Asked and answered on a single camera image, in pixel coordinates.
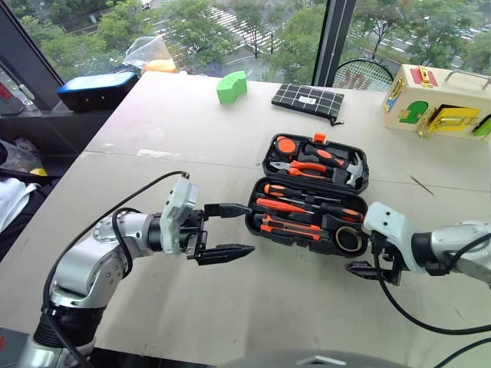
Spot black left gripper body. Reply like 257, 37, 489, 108
180, 208, 210, 260

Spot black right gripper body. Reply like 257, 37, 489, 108
370, 230, 404, 287

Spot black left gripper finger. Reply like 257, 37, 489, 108
203, 202, 252, 219
195, 244, 256, 267

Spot black tape roll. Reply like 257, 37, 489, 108
334, 225, 366, 253

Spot slim orange screwdriver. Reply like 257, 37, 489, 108
255, 196, 308, 216

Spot black orange handled screwdriver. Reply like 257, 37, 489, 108
278, 196, 365, 225
262, 183, 343, 204

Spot orange black utility knife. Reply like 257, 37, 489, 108
259, 215, 323, 242

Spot black plastic tool case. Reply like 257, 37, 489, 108
245, 132, 371, 259

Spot orange black tape measure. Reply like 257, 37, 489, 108
273, 135, 298, 160

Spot thin metal rod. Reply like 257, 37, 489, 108
409, 175, 436, 197

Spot green curved block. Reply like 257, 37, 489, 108
216, 70, 249, 106

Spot black white grid pouch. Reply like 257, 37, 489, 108
270, 83, 347, 127

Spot black garment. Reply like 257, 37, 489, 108
0, 168, 64, 262

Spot orange round object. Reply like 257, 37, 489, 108
141, 58, 180, 74

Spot blue black box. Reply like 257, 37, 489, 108
57, 71, 140, 113

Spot wooden lock puzzle box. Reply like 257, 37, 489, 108
382, 64, 491, 143

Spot clear plastic bag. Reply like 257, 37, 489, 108
122, 35, 170, 72

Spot white cloth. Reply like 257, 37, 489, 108
0, 177, 41, 232

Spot black racket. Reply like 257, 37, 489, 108
332, 58, 397, 93

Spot grey crumpled bag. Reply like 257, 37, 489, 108
0, 139, 44, 173

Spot dark panel with red mark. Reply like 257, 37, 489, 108
0, 326, 31, 363

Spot dark slanted window beam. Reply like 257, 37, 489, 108
0, 5, 67, 113

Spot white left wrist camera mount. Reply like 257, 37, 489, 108
160, 177, 201, 258

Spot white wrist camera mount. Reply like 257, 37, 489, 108
160, 177, 201, 258
361, 201, 427, 275

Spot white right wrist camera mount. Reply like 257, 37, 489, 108
361, 201, 427, 275

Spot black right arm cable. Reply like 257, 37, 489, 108
371, 229, 491, 368

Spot orange handled pliers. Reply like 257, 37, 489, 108
268, 159, 329, 179

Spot claw hammer orange black handle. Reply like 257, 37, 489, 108
300, 144, 367, 189

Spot black window frame post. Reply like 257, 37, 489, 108
311, 0, 356, 87

